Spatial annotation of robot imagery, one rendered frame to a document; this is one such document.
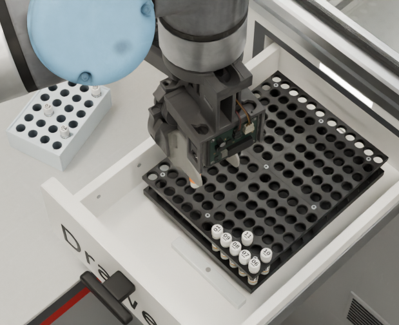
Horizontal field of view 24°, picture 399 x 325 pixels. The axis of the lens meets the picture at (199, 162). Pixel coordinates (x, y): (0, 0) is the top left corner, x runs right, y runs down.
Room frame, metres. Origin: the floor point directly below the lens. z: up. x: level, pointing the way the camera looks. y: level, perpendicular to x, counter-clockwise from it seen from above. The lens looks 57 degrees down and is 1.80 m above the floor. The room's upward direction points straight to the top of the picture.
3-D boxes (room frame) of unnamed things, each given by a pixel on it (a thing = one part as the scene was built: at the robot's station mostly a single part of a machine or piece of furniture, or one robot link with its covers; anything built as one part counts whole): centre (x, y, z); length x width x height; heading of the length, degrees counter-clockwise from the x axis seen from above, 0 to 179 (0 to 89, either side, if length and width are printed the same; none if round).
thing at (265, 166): (0.58, -0.08, 0.87); 0.22 x 0.18 x 0.06; 134
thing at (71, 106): (0.73, 0.19, 0.78); 0.12 x 0.08 x 0.04; 151
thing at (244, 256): (0.46, -0.05, 0.89); 0.01 x 0.01 x 0.05
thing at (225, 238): (0.48, -0.03, 0.89); 0.01 x 0.01 x 0.05
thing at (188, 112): (0.52, -0.01, 1.12); 0.09 x 0.08 x 0.12; 32
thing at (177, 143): (0.51, 0.01, 1.01); 0.06 x 0.03 x 0.09; 32
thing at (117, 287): (0.42, 0.09, 0.91); 0.07 x 0.04 x 0.01; 44
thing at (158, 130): (0.53, 0.03, 1.06); 0.05 x 0.02 x 0.09; 122
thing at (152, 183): (0.51, 0.00, 0.90); 0.18 x 0.02 x 0.01; 44
